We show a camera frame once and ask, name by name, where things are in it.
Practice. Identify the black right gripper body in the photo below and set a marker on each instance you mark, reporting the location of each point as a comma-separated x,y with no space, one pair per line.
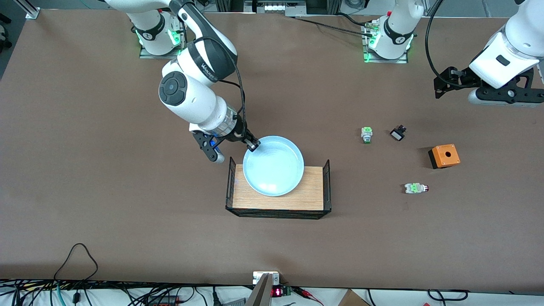
239,133

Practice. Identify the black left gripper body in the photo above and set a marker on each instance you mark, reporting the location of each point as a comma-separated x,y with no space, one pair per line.
464,78

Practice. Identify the light blue round plate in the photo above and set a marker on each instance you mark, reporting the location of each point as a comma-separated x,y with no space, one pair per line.
274,168

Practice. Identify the green white switch component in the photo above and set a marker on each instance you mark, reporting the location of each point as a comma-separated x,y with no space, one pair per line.
414,188

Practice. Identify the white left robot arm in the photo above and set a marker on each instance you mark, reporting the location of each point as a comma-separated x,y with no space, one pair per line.
397,32

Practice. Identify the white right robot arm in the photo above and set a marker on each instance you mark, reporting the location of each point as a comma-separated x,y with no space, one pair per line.
191,93

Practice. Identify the red LED display module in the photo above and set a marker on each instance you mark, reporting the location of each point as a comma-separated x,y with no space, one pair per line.
277,292

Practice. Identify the red black clip leads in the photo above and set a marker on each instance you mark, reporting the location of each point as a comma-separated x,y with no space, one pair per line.
308,294

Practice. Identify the brown cardboard piece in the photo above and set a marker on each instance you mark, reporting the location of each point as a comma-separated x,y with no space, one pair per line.
352,299

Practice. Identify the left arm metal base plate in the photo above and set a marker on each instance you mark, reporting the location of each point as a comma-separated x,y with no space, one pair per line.
386,60

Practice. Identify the orange button enclosure box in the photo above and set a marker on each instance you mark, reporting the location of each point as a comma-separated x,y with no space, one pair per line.
445,155

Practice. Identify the black rectangular switch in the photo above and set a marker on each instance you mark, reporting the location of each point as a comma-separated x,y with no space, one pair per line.
398,134

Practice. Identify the green push button switch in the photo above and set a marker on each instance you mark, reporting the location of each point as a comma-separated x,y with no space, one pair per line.
366,134

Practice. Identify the aluminium frame with light strip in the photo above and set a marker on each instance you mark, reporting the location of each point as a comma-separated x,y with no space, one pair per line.
280,6

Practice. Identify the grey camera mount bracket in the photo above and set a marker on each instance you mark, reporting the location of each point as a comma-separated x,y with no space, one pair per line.
265,284

